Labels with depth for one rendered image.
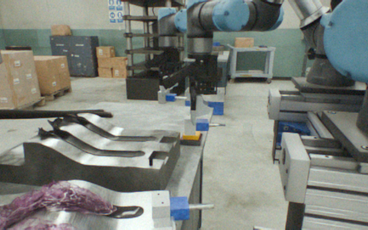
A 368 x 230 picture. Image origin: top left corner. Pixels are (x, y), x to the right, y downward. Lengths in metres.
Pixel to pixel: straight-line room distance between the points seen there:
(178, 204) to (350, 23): 0.43
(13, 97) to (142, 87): 1.99
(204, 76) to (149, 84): 4.06
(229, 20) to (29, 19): 8.78
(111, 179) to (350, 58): 0.58
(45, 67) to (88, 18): 3.26
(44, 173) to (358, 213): 0.73
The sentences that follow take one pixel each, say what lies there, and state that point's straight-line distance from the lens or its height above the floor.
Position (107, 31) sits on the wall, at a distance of 7.95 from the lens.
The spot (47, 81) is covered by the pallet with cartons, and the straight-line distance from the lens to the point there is 5.32.
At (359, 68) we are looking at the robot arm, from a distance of 0.41.
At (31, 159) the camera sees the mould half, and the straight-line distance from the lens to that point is 0.82.
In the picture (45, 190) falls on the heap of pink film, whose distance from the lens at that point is 0.58.
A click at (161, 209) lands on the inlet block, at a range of 0.55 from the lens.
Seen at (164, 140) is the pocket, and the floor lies 0.88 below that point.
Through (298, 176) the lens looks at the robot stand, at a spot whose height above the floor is 0.96.
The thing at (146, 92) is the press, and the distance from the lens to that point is 4.85.
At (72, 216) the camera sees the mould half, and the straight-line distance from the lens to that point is 0.54.
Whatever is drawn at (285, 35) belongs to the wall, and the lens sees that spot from 7.23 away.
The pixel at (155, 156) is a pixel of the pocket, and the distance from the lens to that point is 0.75.
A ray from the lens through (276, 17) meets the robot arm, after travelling 0.77.
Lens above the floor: 1.21
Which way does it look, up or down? 18 degrees down
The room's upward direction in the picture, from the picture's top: straight up
